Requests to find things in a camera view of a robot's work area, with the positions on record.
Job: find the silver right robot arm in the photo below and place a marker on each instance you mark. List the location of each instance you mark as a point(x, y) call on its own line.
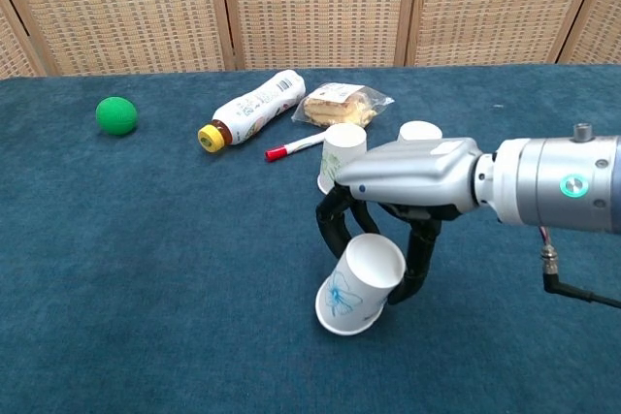
point(548, 186)

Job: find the paper cup fern blue flower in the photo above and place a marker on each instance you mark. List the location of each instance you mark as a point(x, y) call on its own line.
point(343, 141)

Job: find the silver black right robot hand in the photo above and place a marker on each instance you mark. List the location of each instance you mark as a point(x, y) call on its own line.
point(412, 171)

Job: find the woven wooden folding screen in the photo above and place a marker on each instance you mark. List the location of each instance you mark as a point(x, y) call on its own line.
point(310, 7)

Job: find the white bottle yellow cap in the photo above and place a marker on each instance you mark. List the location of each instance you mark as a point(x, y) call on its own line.
point(257, 107)

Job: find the bread in clear wrapper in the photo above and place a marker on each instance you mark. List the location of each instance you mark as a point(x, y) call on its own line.
point(337, 108)

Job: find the paper cup blue butterfly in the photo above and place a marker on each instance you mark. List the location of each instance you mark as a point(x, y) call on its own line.
point(351, 288)

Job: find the blue table cloth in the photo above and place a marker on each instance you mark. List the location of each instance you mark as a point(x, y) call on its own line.
point(145, 264)

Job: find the green rubber ball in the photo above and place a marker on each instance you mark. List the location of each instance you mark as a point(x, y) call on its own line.
point(116, 116)

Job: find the white marker red cap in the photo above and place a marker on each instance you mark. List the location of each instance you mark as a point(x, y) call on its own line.
point(301, 145)

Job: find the paper cup green flower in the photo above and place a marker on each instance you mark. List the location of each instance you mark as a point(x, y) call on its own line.
point(420, 131)

